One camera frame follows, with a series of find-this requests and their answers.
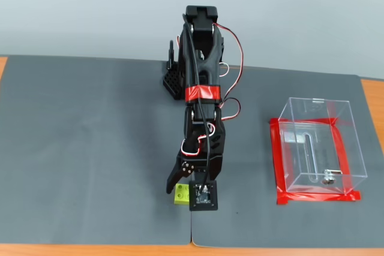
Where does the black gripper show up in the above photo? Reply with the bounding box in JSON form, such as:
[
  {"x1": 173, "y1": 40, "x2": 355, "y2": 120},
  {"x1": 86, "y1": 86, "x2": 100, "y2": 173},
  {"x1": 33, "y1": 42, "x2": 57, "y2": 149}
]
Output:
[{"x1": 166, "y1": 121, "x2": 227, "y2": 195}]

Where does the green lego block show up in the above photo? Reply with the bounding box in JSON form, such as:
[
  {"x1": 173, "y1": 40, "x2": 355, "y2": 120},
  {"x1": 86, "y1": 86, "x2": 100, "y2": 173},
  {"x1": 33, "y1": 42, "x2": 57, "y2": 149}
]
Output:
[{"x1": 173, "y1": 183, "x2": 191, "y2": 207}]

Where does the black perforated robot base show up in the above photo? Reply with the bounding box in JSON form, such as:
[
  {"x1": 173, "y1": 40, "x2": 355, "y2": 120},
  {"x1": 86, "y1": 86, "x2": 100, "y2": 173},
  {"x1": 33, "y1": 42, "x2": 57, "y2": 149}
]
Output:
[{"x1": 162, "y1": 68, "x2": 184, "y2": 101}]

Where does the transparent acrylic box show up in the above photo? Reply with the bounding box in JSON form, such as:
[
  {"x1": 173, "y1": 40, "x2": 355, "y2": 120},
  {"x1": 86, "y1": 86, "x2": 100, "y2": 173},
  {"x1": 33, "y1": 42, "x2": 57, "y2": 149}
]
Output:
[{"x1": 277, "y1": 97, "x2": 368, "y2": 196}]

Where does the red floor tape strip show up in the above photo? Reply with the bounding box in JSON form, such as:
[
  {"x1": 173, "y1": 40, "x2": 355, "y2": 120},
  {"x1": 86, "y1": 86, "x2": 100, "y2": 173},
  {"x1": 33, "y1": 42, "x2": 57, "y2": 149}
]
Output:
[
  {"x1": 331, "y1": 124, "x2": 354, "y2": 197},
  {"x1": 269, "y1": 118, "x2": 290, "y2": 206},
  {"x1": 275, "y1": 191, "x2": 362, "y2": 206},
  {"x1": 269, "y1": 116, "x2": 355, "y2": 127}
]

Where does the black table clamp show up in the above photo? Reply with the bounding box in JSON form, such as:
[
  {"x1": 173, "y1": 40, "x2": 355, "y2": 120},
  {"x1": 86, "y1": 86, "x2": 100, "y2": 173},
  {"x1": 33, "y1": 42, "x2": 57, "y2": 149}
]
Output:
[{"x1": 166, "y1": 40, "x2": 176, "y2": 70}]

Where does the metal cam lock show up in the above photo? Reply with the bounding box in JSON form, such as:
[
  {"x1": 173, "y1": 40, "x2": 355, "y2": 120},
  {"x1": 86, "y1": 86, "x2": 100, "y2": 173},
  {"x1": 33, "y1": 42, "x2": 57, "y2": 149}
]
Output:
[{"x1": 320, "y1": 169, "x2": 343, "y2": 185}]

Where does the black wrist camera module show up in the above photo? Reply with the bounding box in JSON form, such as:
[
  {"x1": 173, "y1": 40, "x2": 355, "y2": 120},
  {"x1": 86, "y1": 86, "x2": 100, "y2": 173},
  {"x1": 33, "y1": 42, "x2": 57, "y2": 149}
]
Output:
[{"x1": 188, "y1": 179, "x2": 219, "y2": 212}]

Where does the red white gripper servo wire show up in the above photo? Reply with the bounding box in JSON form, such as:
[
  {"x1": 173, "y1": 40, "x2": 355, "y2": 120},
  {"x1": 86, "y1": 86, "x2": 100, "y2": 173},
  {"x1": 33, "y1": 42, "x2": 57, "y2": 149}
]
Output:
[{"x1": 180, "y1": 122, "x2": 217, "y2": 158}]

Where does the red white arm servo wire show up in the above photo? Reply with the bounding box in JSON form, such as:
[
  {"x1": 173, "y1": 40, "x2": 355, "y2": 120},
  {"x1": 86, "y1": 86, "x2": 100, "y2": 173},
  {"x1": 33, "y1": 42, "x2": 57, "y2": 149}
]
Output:
[{"x1": 211, "y1": 23, "x2": 245, "y2": 122}]

